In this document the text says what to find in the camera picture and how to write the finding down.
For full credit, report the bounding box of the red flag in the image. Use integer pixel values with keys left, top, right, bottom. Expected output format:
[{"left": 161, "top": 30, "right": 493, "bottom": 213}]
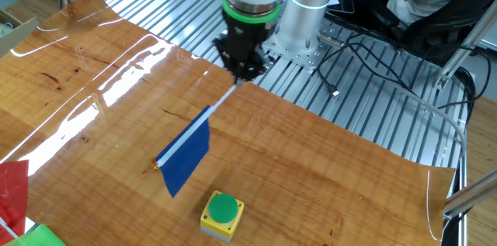
[{"left": 0, "top": 159, "right": 30, "bottom": 245}]

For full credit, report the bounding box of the translucent grey hose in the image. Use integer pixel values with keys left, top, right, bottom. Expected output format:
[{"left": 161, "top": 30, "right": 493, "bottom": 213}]
[{"left": 368, "top": 82, "right": 467, "bottom": 161}]

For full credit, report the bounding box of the black cable bundle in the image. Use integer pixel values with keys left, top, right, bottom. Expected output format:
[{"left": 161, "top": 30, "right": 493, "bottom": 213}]
[{"left": 440, "top": 65, "right": 478, "bottom": 246}]

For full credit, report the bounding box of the green flag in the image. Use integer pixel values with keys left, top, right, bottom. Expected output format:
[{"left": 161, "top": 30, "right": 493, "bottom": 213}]
[{"left": 3, "top": 223, "right": 67, "bottom": 246}]

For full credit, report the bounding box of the yellow box with green button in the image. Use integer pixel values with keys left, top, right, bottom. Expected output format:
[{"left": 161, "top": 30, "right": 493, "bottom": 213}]
[{"left": 200, "top": 190, "right": 245, "bottom": 244}]

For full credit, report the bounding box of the slanted aluminium profile bar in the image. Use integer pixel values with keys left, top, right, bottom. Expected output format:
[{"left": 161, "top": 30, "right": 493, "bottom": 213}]
[
  {"left": 442, "top": 168, "right": 497, "bottom": 220},
  {"left": 433, "top": 0, "right": 497, "bottom": 91}
]

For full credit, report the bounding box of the silver base connector plug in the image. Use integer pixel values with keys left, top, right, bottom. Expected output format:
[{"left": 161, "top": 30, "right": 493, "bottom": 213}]
[{"left": 317, "top": 33, "right": 346, "bottom": 48}]

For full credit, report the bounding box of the black office chair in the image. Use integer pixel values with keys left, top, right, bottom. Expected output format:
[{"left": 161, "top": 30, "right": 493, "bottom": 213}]
[{"left": 399, "top": 0, "right": 497, "bottom": 64}]

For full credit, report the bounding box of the blue flag with white stick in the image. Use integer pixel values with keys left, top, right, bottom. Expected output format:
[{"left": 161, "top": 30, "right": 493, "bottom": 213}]
[{"left": 153, "top": 81, "right": 244, "bottom": 199}]

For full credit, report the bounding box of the cardboard box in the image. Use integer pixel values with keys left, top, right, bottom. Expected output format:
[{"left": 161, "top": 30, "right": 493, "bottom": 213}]
[{"left": 0, "top": 8, "right": 42, "bottom": 59}]

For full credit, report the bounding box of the black equipment case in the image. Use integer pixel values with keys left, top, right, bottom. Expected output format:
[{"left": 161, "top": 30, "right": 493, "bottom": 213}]
[{"left": 325, "top": 0, "right": 401, "bottom": 34}]

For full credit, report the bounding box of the black USB cable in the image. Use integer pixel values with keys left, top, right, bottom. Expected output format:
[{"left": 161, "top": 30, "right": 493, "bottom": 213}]
[{"left": 315, "top": 34, "right": 420, "bottom": 98}]

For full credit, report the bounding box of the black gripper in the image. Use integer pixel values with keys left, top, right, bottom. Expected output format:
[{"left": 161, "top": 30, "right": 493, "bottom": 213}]
[{"left": 212, "top": 16, "right": 279, "bottom": 85}]

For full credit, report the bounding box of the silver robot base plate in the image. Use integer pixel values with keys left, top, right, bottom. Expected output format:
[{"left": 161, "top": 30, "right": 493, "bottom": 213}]
[{"left": 262, "top": 20, "right": 331, "bottom": 71}]

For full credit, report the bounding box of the glossy wood-grain mat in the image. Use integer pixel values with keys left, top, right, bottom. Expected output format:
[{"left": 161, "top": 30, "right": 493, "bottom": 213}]
[{"left": 0, "top": 0, "right": 456, "bottom": 246}]

